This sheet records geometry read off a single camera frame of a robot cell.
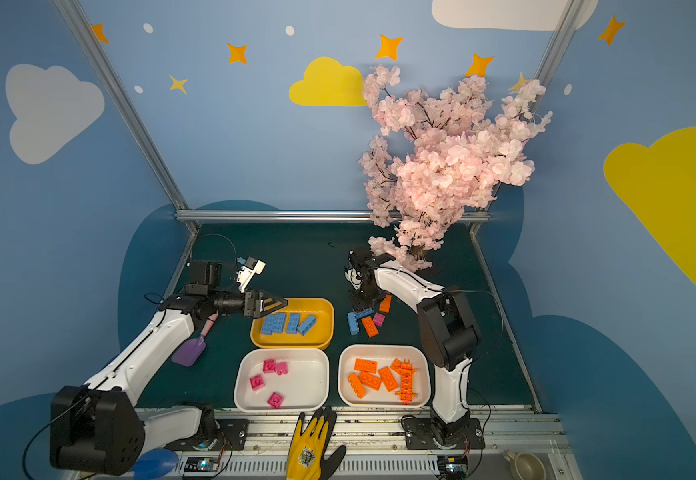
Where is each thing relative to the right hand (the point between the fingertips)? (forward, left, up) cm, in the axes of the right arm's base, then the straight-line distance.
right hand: (365, 300), depth 94 cm
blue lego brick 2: (-7, +27, -3) cm, 28 cm away
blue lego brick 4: (-8, +18, -2) cm, 20 cm away
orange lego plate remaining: (0, -7, -4) cm, 8 cm away
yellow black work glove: (-42, +13, -3) cm, 44 cm away
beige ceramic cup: (-41, -39, -5) cm, 57 cm away
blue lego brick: (-8, +30, -3) cm, 32 cm away
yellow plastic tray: (-10, +14, -7) cm, 19 cm away
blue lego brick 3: (-7, +23, -4) cm, 24 cm away
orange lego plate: (-19, -1, -6) cm, 19 cm away
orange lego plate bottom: (-7, -2, -5) cm, 9 cm away
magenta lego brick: (-21, +27, -4) cm, 34 cm away
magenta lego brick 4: (-4, -4, -4) cm, 7 cm away
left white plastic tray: (-24, +23, -5) cm, 34 cm away
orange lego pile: (-20, -12, -4) cm, 24 cm away
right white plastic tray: (-15, -6, -6) cm, 17 cm away
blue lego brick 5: (-2, -1, -4) cm, 4 cm away
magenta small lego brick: (-26, +29, -4) cm, 39 cm away
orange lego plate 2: (-23, -7, -4) cm, 24 cm away
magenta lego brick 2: (-21, +23, -4) cm, 32 cm away
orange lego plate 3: (-18, -10, -5) cm, 21 cm away
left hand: (-9, +23, +14) cm, 28 cm away
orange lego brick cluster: (-25, +1, -4) cm, 25 cm away
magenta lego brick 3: (-30, +23, -3) cm, 38 cm away
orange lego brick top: (-23, -2, -4) cm, 24 cm away
